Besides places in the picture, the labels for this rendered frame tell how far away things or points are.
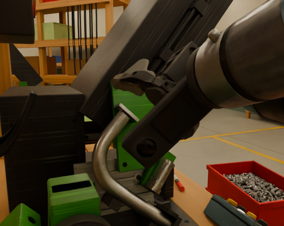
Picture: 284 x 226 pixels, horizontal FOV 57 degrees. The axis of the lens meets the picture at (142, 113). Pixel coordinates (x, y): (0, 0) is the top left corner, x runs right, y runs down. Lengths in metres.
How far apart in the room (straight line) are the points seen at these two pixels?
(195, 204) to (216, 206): 0.09
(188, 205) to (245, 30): 0.67
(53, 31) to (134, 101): 3.16
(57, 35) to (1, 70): 2.47
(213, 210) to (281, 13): 0.63
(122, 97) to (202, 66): 0.37
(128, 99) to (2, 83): 0.82
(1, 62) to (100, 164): 0.88
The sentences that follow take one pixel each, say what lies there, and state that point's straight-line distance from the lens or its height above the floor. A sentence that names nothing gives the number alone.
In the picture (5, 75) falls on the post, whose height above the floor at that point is 1.26.
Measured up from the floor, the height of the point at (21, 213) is 1.15.
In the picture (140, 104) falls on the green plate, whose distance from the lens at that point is 0.61.
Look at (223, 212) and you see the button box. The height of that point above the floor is 0.94.
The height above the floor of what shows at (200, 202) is 0.90.
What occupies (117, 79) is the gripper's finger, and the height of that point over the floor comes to 1.28.
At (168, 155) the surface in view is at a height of 1.09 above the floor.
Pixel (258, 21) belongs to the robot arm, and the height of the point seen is 1.33.
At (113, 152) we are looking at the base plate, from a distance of 1.27.
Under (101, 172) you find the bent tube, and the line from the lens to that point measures 0.55.
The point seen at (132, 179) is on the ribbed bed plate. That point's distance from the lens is 0.62.
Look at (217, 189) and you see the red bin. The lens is 1.04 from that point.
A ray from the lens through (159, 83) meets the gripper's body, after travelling 0.32.
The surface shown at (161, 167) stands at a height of 1.08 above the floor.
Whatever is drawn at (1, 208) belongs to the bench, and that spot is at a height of 0.88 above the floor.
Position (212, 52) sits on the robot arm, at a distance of 0.24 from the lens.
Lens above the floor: 1.30
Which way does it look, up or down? 10 degrees down
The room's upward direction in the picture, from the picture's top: straight up
